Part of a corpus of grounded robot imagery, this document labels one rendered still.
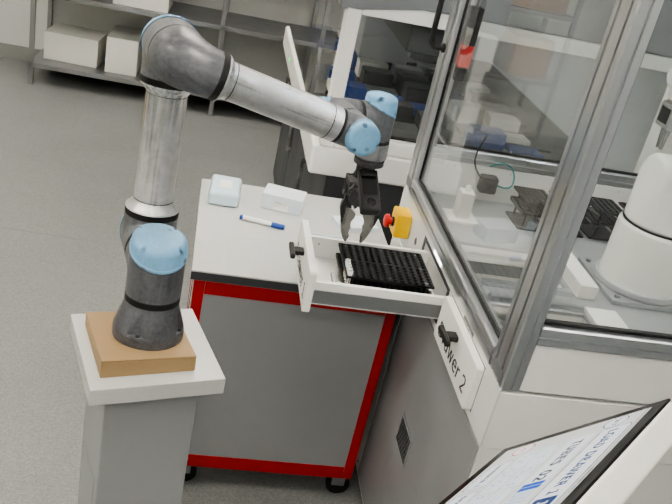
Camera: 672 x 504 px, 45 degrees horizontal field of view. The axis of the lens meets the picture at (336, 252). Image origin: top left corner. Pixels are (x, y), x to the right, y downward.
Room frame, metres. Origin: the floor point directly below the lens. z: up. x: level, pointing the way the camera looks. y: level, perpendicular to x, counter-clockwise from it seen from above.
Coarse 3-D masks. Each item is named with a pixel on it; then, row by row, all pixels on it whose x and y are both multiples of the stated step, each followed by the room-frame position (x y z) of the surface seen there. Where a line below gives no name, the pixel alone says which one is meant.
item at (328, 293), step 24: (312, 240) 1.91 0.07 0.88; (336, 240) 1.92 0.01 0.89; (336, 264) 1.90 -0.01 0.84; (432, 264) 1.93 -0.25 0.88; (336, 288) 1.68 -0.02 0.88; (360, 288) 1.69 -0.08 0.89; (384, 288) 1.72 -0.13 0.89; (384, 312) 1.71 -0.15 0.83; (408, 312) 1.72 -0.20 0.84; (432, 312) 1.73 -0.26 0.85
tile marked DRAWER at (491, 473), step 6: (510, 462) 1.01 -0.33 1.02; (492, 468) 1.02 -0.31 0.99; (498, 468) 1.00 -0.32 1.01; (504, 468) 0.99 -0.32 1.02; (486, 474) 1.00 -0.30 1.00; (492, 474) 0.98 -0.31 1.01; (498, 474) 0.97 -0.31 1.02; (480, 480) 0.98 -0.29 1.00; (486, 480) 0.97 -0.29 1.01; (468, 486) 0.97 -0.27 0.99; (474, 486) 0.96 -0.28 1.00; (480, 486) 0.95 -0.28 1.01
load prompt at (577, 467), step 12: (600, 432) 0.97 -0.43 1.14; (612, 432) 0.95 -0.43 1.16; (588, 444) 0.93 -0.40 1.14; (600, 444) 0.91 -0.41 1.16; (576, 456) 0.90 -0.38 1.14; (588, 456) 0.88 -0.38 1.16; (564, 468) 0.87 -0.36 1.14; (576, 468) 0.85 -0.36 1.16; (552, 480) 0.84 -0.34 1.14; (564, 480) 0.82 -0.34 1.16; (576, 480) 0.80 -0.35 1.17; (540, 492) 0.81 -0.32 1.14; (552, 492) 0.79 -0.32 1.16; (564, 492) 0.77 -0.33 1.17
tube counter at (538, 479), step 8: (544, 472) 0.89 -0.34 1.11; (552, 472) 0.87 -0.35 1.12; (528, 480) 0.88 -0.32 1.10; (536, 480) 0.87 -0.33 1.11; (544, 480) 0.85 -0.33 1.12; (520, 488) 0.86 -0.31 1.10; (528, 488) 0.85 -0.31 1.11; (536, 488) 0.83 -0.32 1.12; (512, 496) 0.84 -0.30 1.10; (520, 496) 0.83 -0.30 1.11; (528, 496) 0.81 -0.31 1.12
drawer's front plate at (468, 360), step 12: (444, 300) 1.68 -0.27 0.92; (444, 312) 1.66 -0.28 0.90; (456, 312) 1.61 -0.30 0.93; (444, 324) 1.64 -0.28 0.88; (456, 324) 1.57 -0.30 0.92; (468, 336) 1.52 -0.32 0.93; (456, 348) 1.53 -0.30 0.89; (468, 348) 1.47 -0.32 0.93; (444, 360) 1.58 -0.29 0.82; (456, 360) 1.51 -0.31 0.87; (468, 360) 1.45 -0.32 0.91; (480, 360) 1.43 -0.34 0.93; (468, 372) 1.44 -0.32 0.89; (480, 372) 1.41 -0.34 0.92; (456, 384) 1.47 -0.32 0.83; (468, 384) 1.42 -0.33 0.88; (468, 396) 1.41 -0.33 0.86; (468, 408) 1.41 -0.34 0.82
